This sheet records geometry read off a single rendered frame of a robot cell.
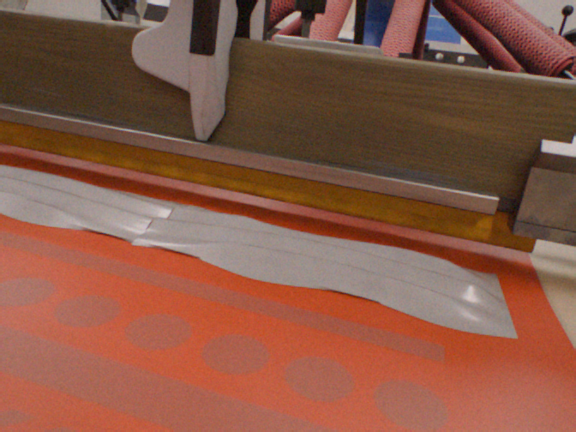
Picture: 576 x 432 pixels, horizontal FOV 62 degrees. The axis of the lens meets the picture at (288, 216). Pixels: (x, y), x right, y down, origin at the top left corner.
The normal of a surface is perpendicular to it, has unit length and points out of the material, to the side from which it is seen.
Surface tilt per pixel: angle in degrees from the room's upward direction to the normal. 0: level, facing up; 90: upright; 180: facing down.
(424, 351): 0
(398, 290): 43
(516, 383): 0
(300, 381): 0
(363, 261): 31
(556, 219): 90
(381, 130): 90
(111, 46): 90
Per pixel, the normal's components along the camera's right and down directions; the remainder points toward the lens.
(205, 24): -0.29, 0.48
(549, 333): 0.13, -0.94
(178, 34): -0.26, 0.17
